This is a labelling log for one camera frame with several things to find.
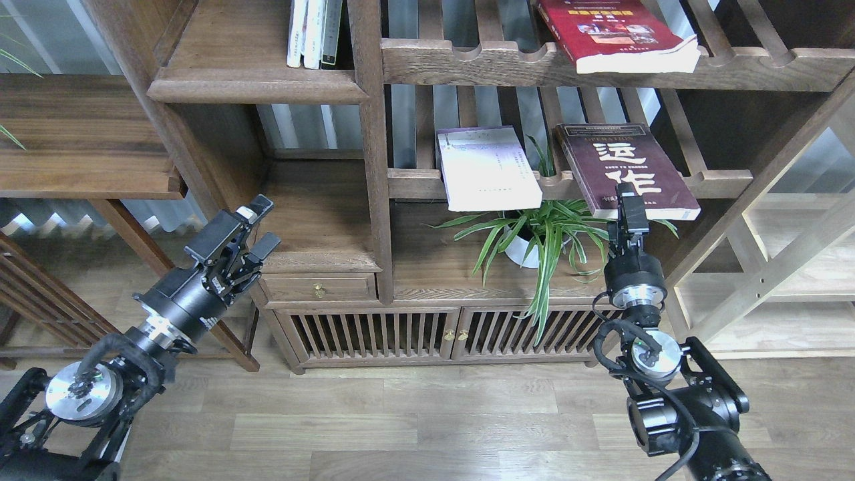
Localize white plant pot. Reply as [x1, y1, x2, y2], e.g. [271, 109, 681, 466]
[504, 227, 570, 269]

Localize white upright book left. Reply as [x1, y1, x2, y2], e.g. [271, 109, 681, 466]
[287, 0, 309, 68]

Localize white lavender book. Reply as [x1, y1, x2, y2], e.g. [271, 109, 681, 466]
[437, 126, 542, 211]

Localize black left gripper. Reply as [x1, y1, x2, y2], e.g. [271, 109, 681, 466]
[134, 194, 281, 341]

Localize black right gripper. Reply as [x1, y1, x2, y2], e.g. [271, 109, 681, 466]
[604, 182, 667, 309]

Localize green leaves at left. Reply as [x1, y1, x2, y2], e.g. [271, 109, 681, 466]
[0, 30, 44, 151]

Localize maroon book chinese title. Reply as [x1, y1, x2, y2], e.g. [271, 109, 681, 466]
[555, 123, 701, 221]

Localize green spider plant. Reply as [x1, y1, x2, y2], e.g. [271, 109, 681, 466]
[431, 134, 679, 345]

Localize red book white pages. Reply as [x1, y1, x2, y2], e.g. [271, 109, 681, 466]
[536, 1, 701, 74]

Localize dark spine upright book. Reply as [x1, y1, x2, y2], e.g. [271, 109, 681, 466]
[320, 0, 344, 69]

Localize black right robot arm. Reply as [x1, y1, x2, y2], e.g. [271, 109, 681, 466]
[593, 183, 769, 480]

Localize dark wooden bookshelf cabinet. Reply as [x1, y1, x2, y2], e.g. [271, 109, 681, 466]
[85, 0, 855, 375]

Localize white upright book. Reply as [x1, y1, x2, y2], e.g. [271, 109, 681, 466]
[303, 0, 327, 69]
[287, 0, 309, 68]

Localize white upright book middle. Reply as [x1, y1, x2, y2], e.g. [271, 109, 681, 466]
[303, 0, 327, 69]

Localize light wooden shelf unit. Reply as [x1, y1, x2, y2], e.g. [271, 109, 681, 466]
[667, 101, 854, 358]

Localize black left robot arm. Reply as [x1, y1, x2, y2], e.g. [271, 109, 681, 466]
[2, 195, 280, 480]

